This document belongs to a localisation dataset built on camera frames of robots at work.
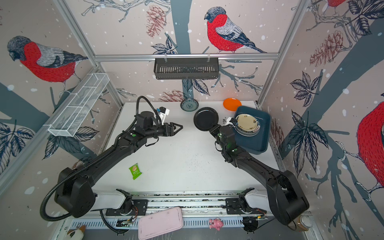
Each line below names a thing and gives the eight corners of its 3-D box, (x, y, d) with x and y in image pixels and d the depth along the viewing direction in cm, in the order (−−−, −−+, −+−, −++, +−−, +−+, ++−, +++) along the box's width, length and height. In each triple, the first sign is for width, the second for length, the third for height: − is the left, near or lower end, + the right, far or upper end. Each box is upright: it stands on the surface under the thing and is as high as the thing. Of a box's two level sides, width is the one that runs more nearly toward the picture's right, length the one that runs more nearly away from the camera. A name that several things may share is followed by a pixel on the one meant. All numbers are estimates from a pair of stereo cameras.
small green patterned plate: (180, 111, 119) (179, 109, 117) (181, 100, 128) (180, 98, 126) (198, 111, 119) (198, 109, 117) (198, 100, 127) (198, 98, 126)
